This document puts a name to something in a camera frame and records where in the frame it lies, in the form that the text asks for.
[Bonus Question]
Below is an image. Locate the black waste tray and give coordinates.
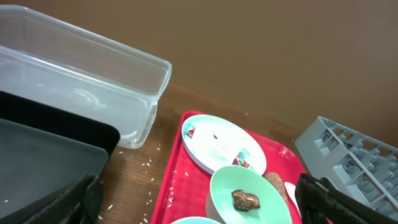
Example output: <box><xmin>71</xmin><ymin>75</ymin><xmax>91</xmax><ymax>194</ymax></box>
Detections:
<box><xmin>1</xmin><ymin>92</ymin><xmax>120</xmax><ymax>223</ymax></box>

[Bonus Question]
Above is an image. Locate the green bowl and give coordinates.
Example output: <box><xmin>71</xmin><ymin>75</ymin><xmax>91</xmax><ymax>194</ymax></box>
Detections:
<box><xmin>205</xmin><ymin>166</ymin><xmax>293</xmax><ymax>224</ymax></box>

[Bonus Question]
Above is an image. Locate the light blue rice bowl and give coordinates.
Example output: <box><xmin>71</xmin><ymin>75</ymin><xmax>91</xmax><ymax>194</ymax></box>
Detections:
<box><xmin>171</xmin><ymin>217</ymin><xmax>221</xmax><ymax>224</ymax></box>

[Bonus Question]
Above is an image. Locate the light blue plate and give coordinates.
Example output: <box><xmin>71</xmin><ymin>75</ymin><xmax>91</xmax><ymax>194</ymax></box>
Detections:
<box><xmin>181</xmin><ymin>114</ymin><xmax>267</xmax><ymax>175</ymax></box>

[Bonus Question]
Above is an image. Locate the brown food chunk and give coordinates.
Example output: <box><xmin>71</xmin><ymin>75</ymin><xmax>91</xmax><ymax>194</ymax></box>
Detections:
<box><xmin>231</xmin><ymin>190</ymin><xmax>261</xmax><ymax>212</ymax></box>

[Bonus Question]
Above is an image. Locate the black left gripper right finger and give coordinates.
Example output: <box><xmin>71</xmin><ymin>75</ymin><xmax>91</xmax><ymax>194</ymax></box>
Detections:
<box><xmin>295</xmin><ymin>173</ymin><xmax>397</xmax><ymax>224</ymax></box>

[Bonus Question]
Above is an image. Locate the red sauce packet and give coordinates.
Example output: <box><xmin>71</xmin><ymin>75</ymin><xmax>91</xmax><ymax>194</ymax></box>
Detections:
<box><xmin>184</xmin><ymin>123</ymin><xmax>253</xmax><ymax>170</ymax></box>

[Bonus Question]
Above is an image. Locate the clear plastic bin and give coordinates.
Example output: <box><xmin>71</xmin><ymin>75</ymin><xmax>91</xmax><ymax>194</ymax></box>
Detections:
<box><xmin>1</xmin><ymin>5</ymin><xmax>172</xmax><ymax>149</ymax></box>

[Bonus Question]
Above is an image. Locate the white plastic spoon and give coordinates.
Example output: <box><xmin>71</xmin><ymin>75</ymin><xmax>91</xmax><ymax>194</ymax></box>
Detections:
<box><xmin>284</xmin><ymin>182</ymin><xmax>301</xmax><ymax>217</ymax></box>

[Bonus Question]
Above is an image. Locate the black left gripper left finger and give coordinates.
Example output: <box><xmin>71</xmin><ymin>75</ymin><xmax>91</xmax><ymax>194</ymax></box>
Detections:
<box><xmin>23</xmin><ymin>174</ymin><xmax>104</xmax><ymax>224</ymax></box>

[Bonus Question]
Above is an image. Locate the white napkin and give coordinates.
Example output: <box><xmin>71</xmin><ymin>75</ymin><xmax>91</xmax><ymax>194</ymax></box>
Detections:
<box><xmin>192</xmin><ymin>123</ymin><xmax>244</xmax><ymax>162</ymax></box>

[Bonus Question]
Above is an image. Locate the red serving tray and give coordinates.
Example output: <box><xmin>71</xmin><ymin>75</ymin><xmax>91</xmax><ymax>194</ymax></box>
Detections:
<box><xmin>150</xmin><ymin>110</ymin><xmax>307</xmax><ymax>224</ymax></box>

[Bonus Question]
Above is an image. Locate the grey dishwasher rack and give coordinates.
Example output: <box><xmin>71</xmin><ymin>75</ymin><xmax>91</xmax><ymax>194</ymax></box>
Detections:
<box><xmin>294</xmin><ymin>116</ymin><xmax>397</xmax><ymax>220</ymax></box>

